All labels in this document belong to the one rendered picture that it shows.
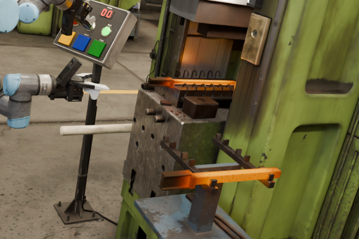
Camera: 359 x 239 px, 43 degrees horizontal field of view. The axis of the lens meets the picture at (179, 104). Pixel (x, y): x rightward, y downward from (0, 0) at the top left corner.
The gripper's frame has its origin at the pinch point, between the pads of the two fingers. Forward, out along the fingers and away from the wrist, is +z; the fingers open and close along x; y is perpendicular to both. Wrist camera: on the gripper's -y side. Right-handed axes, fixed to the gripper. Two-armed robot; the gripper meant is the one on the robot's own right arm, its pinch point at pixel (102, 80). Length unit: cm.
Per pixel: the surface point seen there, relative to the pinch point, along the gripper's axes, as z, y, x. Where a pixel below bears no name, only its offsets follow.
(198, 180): 2, 6, 66
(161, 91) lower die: 30.7, 6.4, -5.9
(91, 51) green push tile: 12.7, 0.9, -44.7
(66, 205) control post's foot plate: 19, 99, -65
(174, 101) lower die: 30.7, 6.6, 5.6
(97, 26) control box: 17, -9, -52
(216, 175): 8, 5, 66
